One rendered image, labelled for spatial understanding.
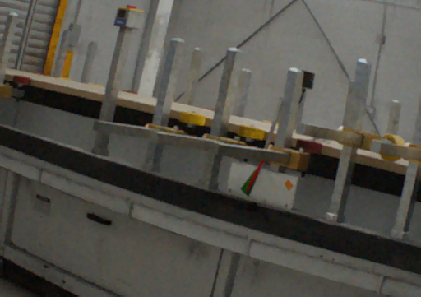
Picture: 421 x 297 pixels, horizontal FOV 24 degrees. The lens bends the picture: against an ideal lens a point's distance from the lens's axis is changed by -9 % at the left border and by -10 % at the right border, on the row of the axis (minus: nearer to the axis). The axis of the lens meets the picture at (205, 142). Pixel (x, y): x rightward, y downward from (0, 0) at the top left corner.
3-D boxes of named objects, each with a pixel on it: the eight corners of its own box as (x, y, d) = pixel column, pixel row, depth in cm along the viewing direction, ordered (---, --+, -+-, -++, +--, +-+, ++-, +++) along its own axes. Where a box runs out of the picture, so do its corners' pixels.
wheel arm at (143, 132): (98, 134, 318) (100, 120, 317) (91, 132, 320) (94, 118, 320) (195, 147, 350) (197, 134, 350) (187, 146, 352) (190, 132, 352)
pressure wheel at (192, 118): (200, 150, 346) (207, 114, 345) (175, 145, 345) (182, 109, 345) (197, 147, 354) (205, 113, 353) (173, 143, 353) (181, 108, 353)
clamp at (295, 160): (296, 169, 303) (300, 152, 303) (261, 160, 312) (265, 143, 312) (307, 171, 308) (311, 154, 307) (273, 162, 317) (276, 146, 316)
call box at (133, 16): (125, 29, 355) (130, 7, 355) (112, 27, 360) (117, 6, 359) (139, 31, 360) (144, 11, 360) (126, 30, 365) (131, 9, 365)
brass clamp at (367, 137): (368, 151, 286) (372, 133, 286) (332, 142, 295) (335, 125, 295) (379, 153, 290) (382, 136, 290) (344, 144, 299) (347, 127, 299)
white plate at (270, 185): (289, 211, 303) (297, 177, 303) (223, 192, 321) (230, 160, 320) (290, 211, 304) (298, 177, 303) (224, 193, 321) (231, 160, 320)
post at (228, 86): (205, 203, 326) (236, 48, 324) (196, 201, 329) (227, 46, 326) (212, 204, 329) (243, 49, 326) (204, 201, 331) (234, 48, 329)
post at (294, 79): (265, 229, 310) (298, 68, 307) (256, 227, 312) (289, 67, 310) (272, 229, 312) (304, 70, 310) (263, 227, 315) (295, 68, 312)
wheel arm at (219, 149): (217, 158, 282) (220, 142, 282) (207, 155, 285) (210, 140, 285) (312, 169, 315) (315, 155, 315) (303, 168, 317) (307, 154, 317)
